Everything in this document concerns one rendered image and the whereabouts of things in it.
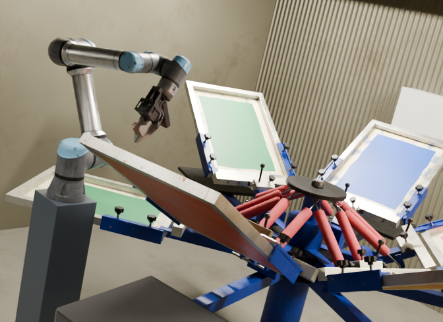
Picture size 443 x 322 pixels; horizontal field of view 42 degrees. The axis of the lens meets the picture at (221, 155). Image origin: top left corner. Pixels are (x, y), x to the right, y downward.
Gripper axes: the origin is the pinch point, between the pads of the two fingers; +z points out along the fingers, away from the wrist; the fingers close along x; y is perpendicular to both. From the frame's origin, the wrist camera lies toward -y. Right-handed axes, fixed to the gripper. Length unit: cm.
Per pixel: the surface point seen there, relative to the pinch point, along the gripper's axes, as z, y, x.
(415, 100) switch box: -190, -274, -6
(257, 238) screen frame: 12, -11, 56
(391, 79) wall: -214, -290, -40
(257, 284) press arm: 19, -86, 30
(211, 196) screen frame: 12, 23, 54
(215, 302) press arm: 36, -59, 30
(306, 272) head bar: 8, -59, 58
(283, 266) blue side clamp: 13, -38, 57
